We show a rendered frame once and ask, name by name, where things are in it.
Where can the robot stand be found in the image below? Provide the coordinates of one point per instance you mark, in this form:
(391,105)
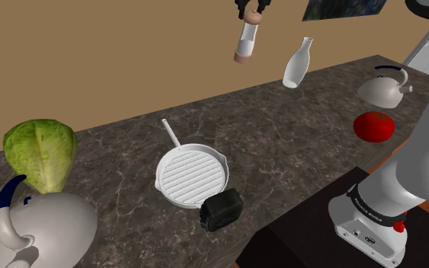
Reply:
(303,230)

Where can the white grill pan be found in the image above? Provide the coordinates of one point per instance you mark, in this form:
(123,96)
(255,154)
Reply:
(192,174)

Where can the green lettuce head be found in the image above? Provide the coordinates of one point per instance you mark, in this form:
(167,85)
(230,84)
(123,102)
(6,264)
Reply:
(41,152)

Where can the red tomato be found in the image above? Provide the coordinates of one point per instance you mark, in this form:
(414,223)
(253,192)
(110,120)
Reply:
(374,128)

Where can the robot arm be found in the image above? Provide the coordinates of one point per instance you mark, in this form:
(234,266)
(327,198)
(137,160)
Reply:
(422,159)

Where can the white bottle vase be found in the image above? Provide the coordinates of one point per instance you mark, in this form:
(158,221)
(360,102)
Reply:
(296,68)

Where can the black toaster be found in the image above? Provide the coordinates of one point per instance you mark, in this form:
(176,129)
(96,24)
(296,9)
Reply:
(223,209)

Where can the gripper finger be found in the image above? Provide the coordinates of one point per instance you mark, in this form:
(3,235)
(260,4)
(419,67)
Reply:
(263,5)
(242,6)

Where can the clear salt grinder brown ends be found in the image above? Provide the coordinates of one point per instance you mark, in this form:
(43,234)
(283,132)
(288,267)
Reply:
(246,41)

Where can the dark wall picture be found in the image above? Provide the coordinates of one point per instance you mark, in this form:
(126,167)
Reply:
(344,8)

